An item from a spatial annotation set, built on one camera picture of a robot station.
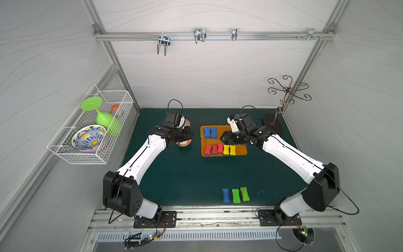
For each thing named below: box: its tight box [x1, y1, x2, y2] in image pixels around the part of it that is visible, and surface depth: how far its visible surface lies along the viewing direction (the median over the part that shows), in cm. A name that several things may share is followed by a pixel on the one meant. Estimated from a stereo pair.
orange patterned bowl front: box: [175, 139, 193, 147], surface depth 100 cm
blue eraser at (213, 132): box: [210, 127, 218, 139], surface depth 88 cm
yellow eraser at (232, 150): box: [229, 144, 237, 156], surface depth 96 cm
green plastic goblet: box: [80, 96, 123, 136], surface depth 64 cm
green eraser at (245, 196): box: [239, 186, 251, 202], surface depth 82 cm
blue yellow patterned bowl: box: [70, 124, 107, 153], surface depth 63 cm
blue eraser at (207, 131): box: [203, 127, 211, 139], surface depth 90 cm
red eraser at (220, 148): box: [217, 142, 224, 154], surface depth 98 cm
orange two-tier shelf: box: [200, 124, 248, 157], surface depth 97 cm
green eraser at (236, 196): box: [231, 188, 241, 204], surface depth 81 cm
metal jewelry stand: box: [267, 75, 312, 126], surface depth 91 cm
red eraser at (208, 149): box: [204, 144, 212, 156], surface depth 98 cm
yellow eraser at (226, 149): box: [223, 144, 230, 155], surface depth 98 cm
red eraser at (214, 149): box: [211, 143, 218, 155], surface depth 98 cm
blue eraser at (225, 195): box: [221, 188, 231, 204], surface depth 81 cm
